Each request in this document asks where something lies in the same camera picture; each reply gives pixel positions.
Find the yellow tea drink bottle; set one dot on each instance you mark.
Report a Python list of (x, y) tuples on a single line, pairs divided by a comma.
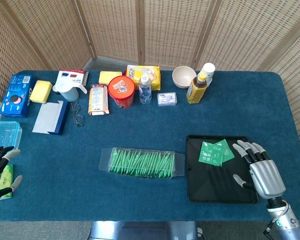
[(196, 91)]

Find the wicker folding screen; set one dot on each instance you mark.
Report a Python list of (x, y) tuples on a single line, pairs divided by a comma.
[(165, 30)]

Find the blue carpet table cover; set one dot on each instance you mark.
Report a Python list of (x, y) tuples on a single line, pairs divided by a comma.
[(65, 187)]

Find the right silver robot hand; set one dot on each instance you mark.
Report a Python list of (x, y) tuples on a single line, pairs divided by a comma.
[(265, 175)]

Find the red instant noodle cup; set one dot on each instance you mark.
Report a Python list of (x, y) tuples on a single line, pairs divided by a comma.
[(121, 87)]

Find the white red 3D-glasses box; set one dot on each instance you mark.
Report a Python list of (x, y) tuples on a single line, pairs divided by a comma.
[(72, 76)]

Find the yellow snack bag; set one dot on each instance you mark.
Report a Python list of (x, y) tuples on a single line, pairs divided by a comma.
[(153, 75)]

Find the silver-blue robot base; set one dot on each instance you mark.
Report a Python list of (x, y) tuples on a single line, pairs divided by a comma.
[(140, 231)]

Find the clear water bottle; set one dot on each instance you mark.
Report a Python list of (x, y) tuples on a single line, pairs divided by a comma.
[(145, 93)]

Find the yellow sponge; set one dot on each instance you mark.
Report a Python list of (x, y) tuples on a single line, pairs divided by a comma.
[(41, 91), (110, 77)]

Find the navy box white lid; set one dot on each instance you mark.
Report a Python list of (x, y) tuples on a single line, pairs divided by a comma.
[(47, 117)]

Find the clear blue food container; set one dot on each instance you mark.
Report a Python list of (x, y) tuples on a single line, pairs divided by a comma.
[(5, 133)]

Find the green tea sachets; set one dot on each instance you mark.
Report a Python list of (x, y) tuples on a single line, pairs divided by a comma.
[(210, 155)]

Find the green tissue pack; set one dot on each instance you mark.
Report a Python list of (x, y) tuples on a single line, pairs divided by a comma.
[(7, 175)]

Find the black plastic tray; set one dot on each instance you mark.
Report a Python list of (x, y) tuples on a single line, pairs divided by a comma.
[(210, 185)]

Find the white kettle jug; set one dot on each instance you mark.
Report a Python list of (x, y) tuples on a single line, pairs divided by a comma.
[(68, 92)]

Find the beige bowl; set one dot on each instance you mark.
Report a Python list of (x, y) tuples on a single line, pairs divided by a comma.
[(183, 76)]

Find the orange white biscuit package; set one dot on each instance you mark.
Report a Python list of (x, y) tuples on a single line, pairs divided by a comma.
[(98, 100)]

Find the row of green tea bags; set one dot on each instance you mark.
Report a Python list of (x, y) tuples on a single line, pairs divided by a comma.
[(140, 162)]

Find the blue Oreo box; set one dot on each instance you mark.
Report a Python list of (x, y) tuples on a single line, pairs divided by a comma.
[(15, 97)]

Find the clear box of green packets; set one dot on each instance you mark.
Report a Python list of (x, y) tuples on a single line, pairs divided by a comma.
[(105, 160)]

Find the small clear purple box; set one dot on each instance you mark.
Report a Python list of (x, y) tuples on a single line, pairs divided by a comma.
[(167, 98)]

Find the thin-frame eyeglasses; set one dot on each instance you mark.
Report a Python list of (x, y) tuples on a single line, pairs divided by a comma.
[(75, 107)]

